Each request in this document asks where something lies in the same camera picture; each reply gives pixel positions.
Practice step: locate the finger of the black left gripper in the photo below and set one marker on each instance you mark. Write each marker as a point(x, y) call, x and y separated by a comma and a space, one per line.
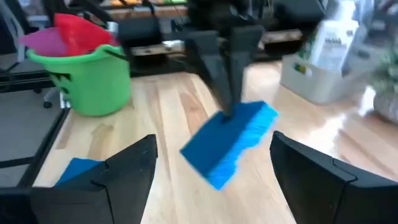
point(244, 56)
point(214, 68)

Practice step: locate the white plastic caddy bin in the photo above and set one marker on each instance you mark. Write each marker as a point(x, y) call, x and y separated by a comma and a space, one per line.
point(314, 84)

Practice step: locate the potted green plant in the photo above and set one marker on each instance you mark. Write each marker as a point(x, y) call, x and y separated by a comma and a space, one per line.
point(385, 87)

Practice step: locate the pink microfiber cloth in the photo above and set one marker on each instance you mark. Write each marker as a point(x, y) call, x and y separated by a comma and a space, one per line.
point(43, 43)

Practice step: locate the red microfiber cloth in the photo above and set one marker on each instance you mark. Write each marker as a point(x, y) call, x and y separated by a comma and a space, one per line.
point(81, 34)

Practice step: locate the blue sponge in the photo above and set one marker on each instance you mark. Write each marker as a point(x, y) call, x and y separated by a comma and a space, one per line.
point(77, 169)
point(224, 146)

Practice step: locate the black metal rig frame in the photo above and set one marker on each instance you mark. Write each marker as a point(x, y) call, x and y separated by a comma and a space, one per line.
point(37, 149)

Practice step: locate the small white plastic bottle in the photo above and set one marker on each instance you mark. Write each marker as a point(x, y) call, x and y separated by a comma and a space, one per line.
point(332, 40)

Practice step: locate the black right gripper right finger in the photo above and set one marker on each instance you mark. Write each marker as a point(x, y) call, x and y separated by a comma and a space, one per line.
point(329, 199)

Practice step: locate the green plastic bucket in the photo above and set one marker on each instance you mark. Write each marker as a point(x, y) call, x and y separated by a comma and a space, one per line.
point(90, 84)

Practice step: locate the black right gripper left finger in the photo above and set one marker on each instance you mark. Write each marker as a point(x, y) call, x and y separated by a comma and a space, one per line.
point(118, 193)

